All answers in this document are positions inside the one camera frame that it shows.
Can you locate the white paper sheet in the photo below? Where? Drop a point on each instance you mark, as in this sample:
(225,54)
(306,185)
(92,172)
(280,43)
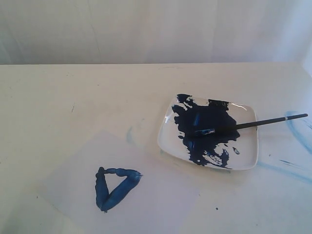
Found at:
(158,204)

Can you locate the black paintbrush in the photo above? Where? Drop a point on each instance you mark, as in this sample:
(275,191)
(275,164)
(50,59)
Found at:
(221,129)

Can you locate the white square paint plate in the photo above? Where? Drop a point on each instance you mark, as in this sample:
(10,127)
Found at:
(237,150)

